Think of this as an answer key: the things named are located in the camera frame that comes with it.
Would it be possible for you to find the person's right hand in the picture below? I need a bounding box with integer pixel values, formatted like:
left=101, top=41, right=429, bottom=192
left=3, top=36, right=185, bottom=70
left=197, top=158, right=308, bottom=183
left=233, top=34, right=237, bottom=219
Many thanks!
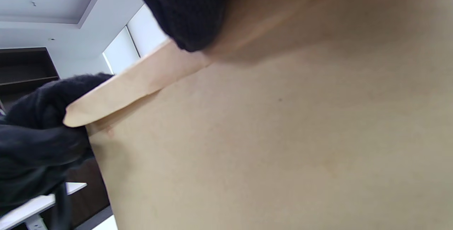
left=127, top=0, right=245, bottom=52

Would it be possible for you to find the person's left hand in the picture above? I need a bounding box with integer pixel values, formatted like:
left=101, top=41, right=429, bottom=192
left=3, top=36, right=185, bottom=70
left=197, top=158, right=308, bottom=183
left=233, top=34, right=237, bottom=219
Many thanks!
left=0, top=73, right=114, bottom=220

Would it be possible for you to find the brown A4 envelope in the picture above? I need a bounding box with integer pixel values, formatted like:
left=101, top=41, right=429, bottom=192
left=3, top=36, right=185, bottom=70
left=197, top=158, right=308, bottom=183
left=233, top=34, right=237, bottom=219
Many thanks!
left=63, top=0, right=453, bottom=230

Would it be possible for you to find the white desk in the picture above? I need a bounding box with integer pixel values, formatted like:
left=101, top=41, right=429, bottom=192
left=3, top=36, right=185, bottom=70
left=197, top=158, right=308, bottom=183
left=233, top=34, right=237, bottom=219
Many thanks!
left=0, top=182, right=88, bottom=230

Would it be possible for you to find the dark wooden bookcase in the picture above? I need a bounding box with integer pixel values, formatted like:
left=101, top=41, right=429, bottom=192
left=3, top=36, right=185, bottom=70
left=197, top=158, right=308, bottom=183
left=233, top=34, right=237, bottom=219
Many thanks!
left=0, top=47, right=114, bottom=230

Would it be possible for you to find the white roller blind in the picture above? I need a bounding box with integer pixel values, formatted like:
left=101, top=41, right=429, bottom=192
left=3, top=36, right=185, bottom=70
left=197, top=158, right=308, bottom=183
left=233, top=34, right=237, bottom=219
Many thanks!
left=102, top=4, right=170, bottom=75

